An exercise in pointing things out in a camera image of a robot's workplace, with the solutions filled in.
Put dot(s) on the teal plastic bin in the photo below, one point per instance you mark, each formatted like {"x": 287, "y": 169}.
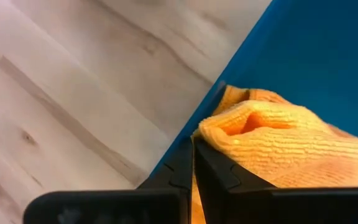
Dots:
{"x": 306, "y": 46}

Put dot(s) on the orange microfiber towel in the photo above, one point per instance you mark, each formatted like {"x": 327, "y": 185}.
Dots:
{"x": 275, "y": 140}

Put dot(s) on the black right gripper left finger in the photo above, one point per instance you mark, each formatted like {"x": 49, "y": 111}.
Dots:
{"x": 160, "y": 205}

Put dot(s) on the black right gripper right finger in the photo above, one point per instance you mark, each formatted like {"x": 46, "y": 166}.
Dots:
{"x": 244, "y": 202}

